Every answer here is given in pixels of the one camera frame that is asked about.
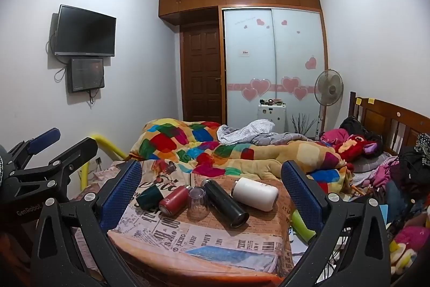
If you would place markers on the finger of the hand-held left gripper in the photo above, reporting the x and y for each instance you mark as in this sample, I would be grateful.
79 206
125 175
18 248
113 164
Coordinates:
79 149
44 139

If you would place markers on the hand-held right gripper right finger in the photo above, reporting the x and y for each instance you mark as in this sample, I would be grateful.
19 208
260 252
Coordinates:
302 198

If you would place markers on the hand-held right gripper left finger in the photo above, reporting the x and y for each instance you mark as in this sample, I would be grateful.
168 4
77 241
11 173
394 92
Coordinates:
121 193

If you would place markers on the clear plastic cup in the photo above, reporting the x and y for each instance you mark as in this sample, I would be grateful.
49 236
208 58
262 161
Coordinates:
197 204

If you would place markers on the dark green cup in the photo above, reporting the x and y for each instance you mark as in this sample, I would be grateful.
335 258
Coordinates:
149 198

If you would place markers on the green plastic bottle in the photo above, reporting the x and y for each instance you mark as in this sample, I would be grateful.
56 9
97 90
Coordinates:
300 224

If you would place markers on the tan plush toy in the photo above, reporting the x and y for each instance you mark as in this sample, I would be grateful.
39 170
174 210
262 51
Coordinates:
295 154

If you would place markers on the white bottle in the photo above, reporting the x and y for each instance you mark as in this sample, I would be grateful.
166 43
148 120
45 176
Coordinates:
255 194

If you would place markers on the red metal bottle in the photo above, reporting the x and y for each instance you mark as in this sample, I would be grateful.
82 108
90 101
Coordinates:
173 200

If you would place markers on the pink garment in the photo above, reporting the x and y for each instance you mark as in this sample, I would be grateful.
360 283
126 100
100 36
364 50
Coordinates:
334 135

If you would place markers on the bundle of dry twigs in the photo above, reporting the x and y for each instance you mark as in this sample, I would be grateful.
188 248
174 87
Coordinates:
304 127

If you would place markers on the colourful patchwork blanket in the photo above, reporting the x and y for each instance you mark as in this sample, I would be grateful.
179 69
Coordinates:
174 142

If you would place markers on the red plush toy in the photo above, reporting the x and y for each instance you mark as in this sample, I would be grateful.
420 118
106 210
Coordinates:
356 145

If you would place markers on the small black monitor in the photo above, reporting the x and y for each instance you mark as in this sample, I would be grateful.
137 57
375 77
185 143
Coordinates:
86 74

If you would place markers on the black thermos bottle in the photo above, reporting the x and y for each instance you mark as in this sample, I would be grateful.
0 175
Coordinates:
223 204

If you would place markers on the grey checked blanket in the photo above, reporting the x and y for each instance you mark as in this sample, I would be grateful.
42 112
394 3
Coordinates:
248 132

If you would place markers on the black bag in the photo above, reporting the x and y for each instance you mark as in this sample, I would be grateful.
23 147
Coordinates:
350 125

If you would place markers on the small white cabinet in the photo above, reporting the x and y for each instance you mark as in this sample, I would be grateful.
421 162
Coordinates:
271 115

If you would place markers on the newspaper print cloth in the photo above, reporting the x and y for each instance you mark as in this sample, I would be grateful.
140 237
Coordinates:
201 246

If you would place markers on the pile of clothes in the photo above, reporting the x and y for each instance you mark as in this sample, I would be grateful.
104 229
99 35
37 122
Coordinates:
403 179

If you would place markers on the standing fan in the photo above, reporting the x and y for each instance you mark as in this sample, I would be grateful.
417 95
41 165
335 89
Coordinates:
329 87

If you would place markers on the wooden bed headboard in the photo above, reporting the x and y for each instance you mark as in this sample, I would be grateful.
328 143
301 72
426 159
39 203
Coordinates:
389 120

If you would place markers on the pink plush toy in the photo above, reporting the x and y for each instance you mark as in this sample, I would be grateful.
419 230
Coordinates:
415 240

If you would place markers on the black patterned cloth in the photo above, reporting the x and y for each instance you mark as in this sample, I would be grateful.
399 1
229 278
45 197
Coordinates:
423 147

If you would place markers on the brown wooden door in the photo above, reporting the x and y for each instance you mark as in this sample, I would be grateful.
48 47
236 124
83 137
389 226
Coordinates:
203 78

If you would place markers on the wardrobe with heart stickers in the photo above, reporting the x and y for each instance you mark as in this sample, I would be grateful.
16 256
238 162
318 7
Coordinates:
262 58

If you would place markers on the yellow rail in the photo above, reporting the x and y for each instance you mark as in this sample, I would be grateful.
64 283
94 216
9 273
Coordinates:
105 144

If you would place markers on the wall-mounted black television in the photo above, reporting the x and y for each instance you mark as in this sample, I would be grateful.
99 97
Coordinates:
85 31

